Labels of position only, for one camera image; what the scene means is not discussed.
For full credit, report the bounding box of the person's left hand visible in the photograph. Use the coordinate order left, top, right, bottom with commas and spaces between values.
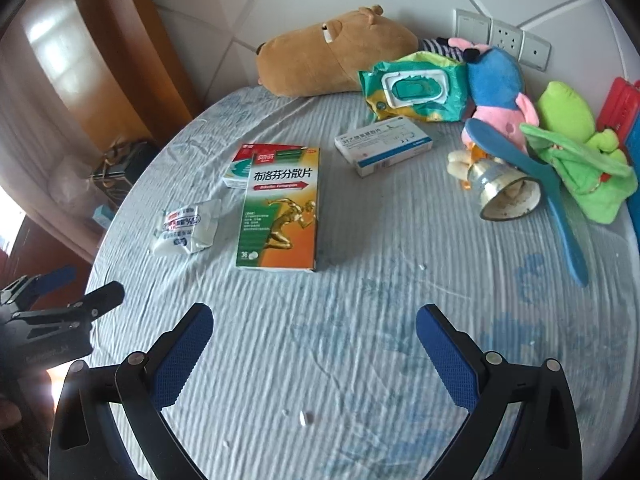
0, 396, 22, 431

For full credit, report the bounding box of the white wall socket panel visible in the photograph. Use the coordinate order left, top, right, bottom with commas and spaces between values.
454, 9, 552, 72

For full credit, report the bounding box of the small white sachet pack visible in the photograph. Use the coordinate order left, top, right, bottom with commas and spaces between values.
150, 198, 221, 257

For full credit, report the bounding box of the small yellow orange plush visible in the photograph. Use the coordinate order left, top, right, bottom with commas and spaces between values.
447, 144, 486, 191

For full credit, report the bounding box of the blue plastic storage crate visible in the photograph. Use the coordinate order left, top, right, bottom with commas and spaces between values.
625, 117, 640, 244

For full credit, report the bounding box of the blue pink pig plush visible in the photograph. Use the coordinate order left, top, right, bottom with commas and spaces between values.
419, 38, 539, 153

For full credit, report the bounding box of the brown capybara plush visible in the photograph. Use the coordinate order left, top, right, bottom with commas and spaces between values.
256, 6, 419, 98

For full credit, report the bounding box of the clear tape roll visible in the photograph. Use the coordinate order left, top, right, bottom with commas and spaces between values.
468, 158, 542, 222

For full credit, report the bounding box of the light blue tablecloth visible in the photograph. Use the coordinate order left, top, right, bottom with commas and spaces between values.
89, 87, 639, 479

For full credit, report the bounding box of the green frog plush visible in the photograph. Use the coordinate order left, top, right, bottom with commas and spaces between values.
521, 81, 638, 224

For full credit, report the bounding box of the green orange medicine box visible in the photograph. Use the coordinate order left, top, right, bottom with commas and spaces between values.
235, 146, 320, 271

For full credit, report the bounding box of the white blue medicine box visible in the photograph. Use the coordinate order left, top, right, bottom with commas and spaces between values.
334, 117, 433, 178

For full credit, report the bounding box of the small teal box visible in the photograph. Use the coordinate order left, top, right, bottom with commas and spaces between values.
92, 205, 116, 230

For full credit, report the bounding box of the red green medicine box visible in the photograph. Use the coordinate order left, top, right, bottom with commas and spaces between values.
222, 143, 299, 188

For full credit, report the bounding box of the black gift box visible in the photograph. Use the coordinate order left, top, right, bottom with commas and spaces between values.
90, 140, 160, 208

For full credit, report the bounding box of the green wet wipes pack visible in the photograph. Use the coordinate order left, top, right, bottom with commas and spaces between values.
358, 51, 470, 122

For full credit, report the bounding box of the blue Y-shaped foam toy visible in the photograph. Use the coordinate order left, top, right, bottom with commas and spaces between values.
464, 117, 591, 288

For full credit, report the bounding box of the red handbag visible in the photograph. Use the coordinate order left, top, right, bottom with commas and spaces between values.
597, 77, 640, 144

